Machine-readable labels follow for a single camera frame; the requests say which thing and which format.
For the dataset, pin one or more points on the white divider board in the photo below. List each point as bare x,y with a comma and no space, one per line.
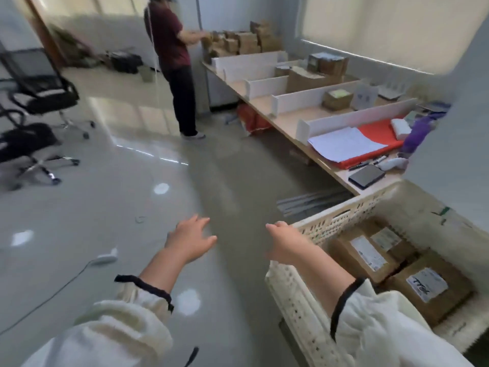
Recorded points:
244,60
351,120
252,72
265,87
305,100

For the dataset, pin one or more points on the person's left hand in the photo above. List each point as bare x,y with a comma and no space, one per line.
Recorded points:
187,240

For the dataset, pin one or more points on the white perforated plastic crate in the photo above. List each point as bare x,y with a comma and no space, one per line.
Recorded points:
301,301

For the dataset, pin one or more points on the white power strip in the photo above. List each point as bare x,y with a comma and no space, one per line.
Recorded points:
106,257

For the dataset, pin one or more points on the cardboard box with scribbled label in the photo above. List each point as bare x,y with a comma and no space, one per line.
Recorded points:
431,290

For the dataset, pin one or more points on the white rounded device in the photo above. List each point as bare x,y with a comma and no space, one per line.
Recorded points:
393,163

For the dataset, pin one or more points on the pile of cardboard boxes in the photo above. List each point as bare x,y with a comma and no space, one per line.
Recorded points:
244,41

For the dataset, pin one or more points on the person's right hand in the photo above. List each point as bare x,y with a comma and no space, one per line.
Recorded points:
288,244

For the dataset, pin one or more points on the small grey bin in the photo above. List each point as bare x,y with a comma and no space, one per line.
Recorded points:
146,73

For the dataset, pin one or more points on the black bag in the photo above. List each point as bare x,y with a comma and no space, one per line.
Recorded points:
126,61

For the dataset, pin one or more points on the cardboard box with yellow label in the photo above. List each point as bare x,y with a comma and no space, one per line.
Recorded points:
337,99

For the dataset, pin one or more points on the purple cloth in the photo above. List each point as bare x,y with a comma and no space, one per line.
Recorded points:
418,133

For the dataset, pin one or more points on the black pen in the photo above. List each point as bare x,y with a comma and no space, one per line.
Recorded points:
359,165

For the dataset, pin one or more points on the dark cardboard box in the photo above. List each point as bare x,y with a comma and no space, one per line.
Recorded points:
328,64

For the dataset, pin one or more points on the white paper card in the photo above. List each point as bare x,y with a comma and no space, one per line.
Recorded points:
365,96

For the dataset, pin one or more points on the long wooden table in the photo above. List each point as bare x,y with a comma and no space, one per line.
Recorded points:
286,124

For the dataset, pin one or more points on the white paper sheet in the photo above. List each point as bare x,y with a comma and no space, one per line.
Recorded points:
344,144

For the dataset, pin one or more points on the black mesh office chair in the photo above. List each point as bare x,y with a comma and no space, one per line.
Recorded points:
42,91

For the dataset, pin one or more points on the person's left thumb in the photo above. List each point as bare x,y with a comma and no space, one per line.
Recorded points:
209,241

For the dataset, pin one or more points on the person's right fingers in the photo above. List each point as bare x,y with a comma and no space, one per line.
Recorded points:
276,226

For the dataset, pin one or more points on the red folder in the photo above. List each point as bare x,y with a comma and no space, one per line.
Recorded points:
378,133

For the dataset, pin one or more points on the person's left forearm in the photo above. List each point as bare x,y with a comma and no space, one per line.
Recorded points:
126,313

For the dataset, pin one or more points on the person's right forearm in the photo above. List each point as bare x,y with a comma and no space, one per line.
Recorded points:
363,324

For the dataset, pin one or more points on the black notebook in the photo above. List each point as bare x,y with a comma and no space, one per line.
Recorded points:
366,176

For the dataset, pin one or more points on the cardboard box with small label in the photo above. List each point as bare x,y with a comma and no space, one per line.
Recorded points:
389,238

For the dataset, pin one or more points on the red bag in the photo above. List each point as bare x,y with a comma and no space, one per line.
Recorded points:
253,119

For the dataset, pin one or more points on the large flat cardboard box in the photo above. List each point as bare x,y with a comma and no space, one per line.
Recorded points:
309,80

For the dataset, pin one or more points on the cardboard box with long label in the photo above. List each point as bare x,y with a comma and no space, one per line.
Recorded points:
359,256

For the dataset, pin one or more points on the bundle of grey strips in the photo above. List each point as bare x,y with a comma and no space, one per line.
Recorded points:
309,204

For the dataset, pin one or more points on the white tissue pack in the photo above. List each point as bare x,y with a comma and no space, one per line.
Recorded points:
401,128

